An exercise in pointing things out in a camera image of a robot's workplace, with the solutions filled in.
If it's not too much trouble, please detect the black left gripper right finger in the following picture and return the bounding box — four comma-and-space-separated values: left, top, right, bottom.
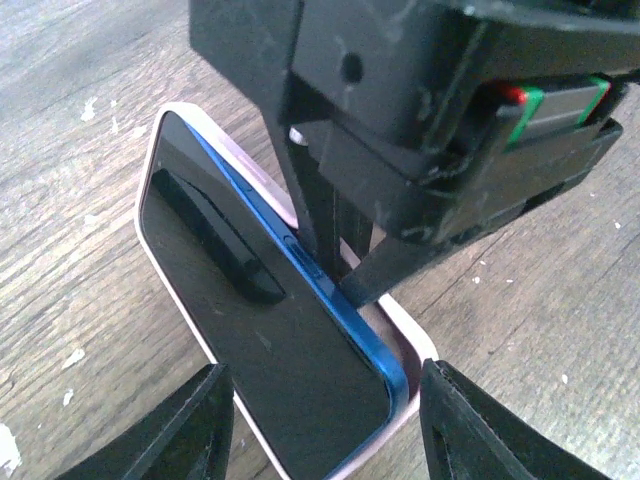
420, 359, 606, 479

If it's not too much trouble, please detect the pink phone case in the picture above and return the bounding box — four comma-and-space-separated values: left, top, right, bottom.
133, 102, 440, 480

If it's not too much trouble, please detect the blue phone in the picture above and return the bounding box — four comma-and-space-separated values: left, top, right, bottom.
139, 110, 412, 480

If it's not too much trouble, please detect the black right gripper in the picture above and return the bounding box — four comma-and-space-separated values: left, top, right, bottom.
189, 1, 639, 280

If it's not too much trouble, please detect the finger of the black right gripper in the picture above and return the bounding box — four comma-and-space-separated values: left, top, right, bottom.
340, 237, 450, 306

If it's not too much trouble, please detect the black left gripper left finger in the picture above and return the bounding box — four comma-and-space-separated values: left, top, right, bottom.
59, 364, 234, 480

